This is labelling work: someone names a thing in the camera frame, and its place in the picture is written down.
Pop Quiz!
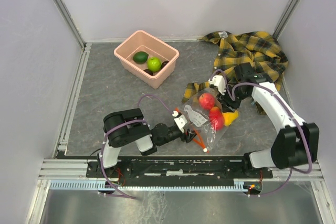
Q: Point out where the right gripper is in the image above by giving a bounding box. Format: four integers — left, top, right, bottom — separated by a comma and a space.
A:
215, 84, 248, 113

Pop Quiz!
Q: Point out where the clear zip top bag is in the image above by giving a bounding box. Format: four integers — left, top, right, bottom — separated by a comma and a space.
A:
176, 88, 228, 152

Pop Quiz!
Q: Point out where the green fake apple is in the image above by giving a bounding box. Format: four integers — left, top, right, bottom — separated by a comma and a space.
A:
147, 57, 161, 72

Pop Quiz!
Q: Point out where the dark green fake avocado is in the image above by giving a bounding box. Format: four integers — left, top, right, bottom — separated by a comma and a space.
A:
133, 51, 149, 64

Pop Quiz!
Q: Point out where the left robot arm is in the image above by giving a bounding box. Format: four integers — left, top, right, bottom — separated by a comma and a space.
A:
98, 108, 198, 177

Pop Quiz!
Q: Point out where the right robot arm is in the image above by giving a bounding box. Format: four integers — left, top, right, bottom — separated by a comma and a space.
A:
209, 63, 319, 177

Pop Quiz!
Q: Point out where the red fake tomato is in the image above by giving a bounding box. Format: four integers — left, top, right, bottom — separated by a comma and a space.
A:
198, 93, 215, 110

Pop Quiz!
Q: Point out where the yellow plaid shirt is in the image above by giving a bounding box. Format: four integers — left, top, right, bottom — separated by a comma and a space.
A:
182, 31, 289, 115

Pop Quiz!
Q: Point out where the pink plastic bin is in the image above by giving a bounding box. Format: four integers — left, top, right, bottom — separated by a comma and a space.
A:
114, 30, 180, 89

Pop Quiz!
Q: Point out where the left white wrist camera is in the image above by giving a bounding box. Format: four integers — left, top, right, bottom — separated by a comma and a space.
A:
172, 110, 188, 133

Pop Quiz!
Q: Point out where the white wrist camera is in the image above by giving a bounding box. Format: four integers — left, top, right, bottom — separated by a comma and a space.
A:
208, 75, 227, 95
172, 110, 188, 133

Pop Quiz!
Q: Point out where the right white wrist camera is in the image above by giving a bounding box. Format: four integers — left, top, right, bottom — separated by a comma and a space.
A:
208, 75, 227, 95

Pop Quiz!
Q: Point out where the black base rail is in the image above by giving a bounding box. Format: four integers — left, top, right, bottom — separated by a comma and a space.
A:
86, 156, 273, 187

